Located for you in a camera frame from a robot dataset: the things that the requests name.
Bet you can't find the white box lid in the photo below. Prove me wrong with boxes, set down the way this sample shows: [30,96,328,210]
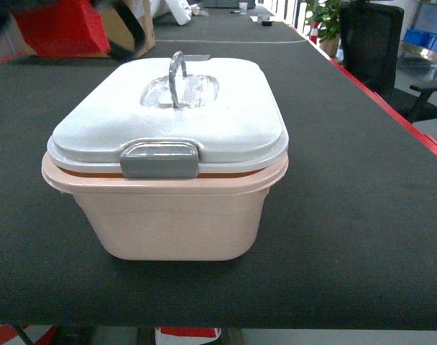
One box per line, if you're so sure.
[47,57,289,174]

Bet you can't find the small blue parts bin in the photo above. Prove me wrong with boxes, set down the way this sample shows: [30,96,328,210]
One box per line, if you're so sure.
[403,29,437,52]

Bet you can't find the paper cup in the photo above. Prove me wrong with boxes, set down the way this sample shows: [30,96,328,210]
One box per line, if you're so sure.
[239,1,248,15]

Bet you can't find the pink plastic storage box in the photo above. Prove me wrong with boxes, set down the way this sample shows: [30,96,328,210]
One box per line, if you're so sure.
[42,154,289,261]

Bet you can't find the green potted plant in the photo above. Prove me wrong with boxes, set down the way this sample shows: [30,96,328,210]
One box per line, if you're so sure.
[305,0,341,58]

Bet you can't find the red white traffic cone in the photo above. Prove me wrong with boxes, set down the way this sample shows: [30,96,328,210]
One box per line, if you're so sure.
[154,326,245,345]

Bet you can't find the black office chair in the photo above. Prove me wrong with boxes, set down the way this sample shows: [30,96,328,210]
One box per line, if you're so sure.
[339,1,437,124]

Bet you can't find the red white cone left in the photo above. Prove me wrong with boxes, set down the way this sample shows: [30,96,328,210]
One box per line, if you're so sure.
[0,325,58,344]

